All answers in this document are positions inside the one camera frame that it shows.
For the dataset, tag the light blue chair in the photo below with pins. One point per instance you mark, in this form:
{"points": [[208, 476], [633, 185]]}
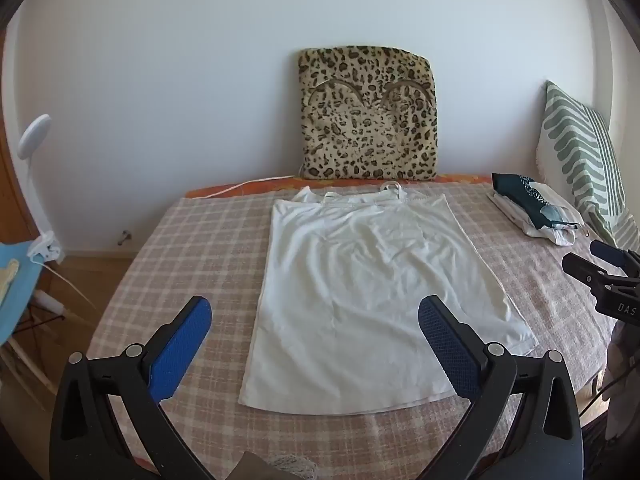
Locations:
{"points": [[17, 285]]}

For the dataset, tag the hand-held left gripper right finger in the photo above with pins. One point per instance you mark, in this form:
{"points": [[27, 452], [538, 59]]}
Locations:
{"points": [[447, 347]]}

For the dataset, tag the beige plaid blanket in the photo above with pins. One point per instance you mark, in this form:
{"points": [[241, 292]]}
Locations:
{"points": [[200, 240]]}

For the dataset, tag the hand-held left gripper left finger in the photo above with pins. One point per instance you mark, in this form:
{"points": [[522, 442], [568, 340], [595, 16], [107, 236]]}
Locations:
{"points": [[181, 342]]}

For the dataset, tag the folded dark teal clothes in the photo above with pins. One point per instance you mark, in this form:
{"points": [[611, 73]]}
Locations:
{"points": [[560, 227]]}

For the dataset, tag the dark teal printed folded cloth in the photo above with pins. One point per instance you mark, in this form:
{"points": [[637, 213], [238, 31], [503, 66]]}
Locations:
{"points": [[527, 195]]}

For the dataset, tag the metal wall hook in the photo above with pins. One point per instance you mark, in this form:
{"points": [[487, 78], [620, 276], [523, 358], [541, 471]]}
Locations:
{"points": [[124, 236]]}

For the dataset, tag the white tank top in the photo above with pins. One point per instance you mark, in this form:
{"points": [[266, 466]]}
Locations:
{"points": [[370, 280]]}

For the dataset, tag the white clip-on lamp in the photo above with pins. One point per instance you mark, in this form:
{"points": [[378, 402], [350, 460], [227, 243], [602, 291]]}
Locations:
{"points": [[35, 135]]}

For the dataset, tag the orange floral bed sheet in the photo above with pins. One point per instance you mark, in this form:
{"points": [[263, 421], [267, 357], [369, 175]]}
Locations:
{"points": [[465, 179]]}

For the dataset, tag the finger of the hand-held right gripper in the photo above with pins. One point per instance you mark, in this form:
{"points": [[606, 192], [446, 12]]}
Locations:
{"points": [[607, 252], [582, 267]]}

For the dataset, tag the leopard print cushion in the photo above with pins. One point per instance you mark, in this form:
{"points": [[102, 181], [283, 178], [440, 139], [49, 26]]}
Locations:
{"points": [[367, 115]]}

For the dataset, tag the wooden wardrobe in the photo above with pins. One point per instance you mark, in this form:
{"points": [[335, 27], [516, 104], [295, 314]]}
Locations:
{"points": [[14, 200]]}

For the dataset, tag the green striped pillow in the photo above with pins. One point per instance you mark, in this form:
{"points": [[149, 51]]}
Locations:
{"points": [[580, 160]]}

